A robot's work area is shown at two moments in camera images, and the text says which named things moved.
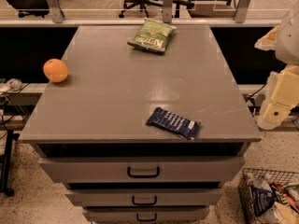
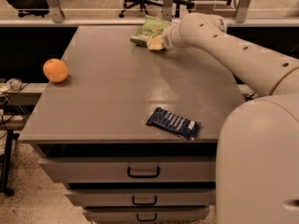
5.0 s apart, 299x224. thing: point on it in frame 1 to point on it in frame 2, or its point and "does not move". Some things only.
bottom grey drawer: [149, 215] does not move
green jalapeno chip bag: [152, 35] does not move
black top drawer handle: [143, 175] does not move
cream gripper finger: [268, 41] to [172, 40]
